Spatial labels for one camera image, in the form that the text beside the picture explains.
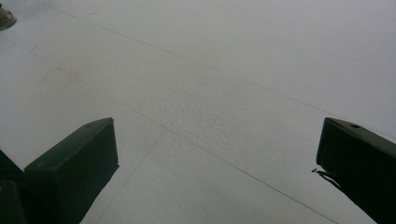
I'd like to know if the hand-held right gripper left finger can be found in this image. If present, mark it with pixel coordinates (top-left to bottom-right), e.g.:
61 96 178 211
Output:
23 117 120 224

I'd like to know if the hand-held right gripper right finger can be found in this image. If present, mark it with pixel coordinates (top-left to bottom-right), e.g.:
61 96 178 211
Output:
312 117 396 224

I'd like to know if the small olive-brown object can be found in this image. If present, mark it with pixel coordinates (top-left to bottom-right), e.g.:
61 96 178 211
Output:
0 4 18 32

